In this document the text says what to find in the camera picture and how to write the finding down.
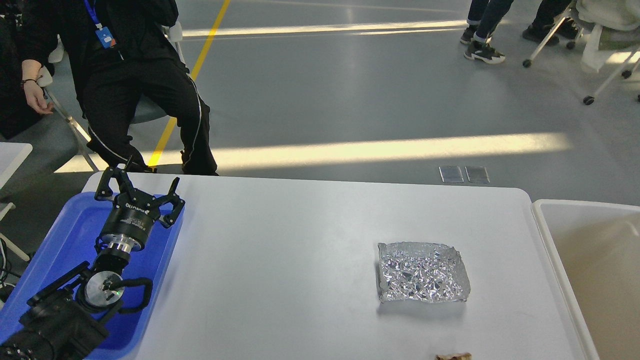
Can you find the walking person legs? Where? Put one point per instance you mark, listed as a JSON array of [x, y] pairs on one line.
[[545, 19], [482, 20]]

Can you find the metal floor plate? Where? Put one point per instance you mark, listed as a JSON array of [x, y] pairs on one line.
[[477, 174], [451, 174]]

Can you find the white side table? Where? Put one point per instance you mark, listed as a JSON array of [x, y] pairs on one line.
[[12, 155]]

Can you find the blue plastic tray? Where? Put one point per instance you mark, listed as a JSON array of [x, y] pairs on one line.
[[70, 242]]

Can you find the white rolling chair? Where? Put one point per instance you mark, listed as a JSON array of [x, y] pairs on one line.
[[145, 111]]

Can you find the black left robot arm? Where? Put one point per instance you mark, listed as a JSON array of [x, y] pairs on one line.
[[93, 285]]

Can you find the white chair with clothes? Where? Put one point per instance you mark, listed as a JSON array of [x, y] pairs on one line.
[[608, 26]]

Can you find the crumpled aluminium foil sheet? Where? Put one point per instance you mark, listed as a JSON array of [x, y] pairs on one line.
[[431, 273]]

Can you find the seated person in black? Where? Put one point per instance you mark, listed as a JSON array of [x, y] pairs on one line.
[[109, 82]]

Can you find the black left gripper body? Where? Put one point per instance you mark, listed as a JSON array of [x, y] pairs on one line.
[[132, 218]]

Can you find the brown crumpled paper scrap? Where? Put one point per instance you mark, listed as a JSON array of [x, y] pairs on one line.
[[454, 356]]

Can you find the left metal floor plate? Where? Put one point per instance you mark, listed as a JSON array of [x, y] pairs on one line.
[[451, 174]]

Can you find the blue id badge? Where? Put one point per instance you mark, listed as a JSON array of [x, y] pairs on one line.
[[103, 33]]

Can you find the right metal floor plate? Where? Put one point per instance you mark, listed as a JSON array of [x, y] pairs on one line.
[[477, 174]]

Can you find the white plastic bin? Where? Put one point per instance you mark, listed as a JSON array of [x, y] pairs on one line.
[[594, 250]]

